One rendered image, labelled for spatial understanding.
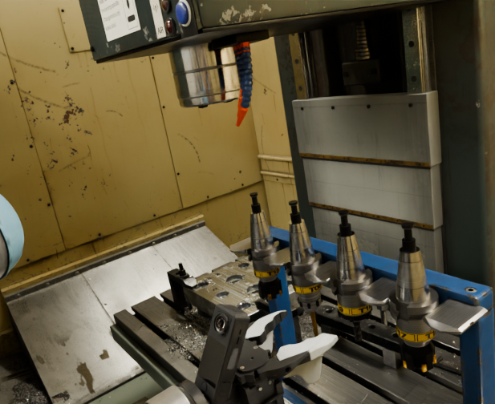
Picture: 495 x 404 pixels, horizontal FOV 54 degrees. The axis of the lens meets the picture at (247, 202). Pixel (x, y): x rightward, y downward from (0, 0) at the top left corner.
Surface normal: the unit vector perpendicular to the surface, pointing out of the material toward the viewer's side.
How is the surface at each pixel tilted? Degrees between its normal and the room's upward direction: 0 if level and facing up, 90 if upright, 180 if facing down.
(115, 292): 25
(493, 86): 90
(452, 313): 0
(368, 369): 0
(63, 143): 90
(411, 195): 91
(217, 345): 60
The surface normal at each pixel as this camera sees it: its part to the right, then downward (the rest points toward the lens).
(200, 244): 0.08, -0.81
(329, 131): -0.79, 0.30
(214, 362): -0.75, -0.20
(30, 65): 0.58, 0.13
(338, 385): -0.17, -0.95
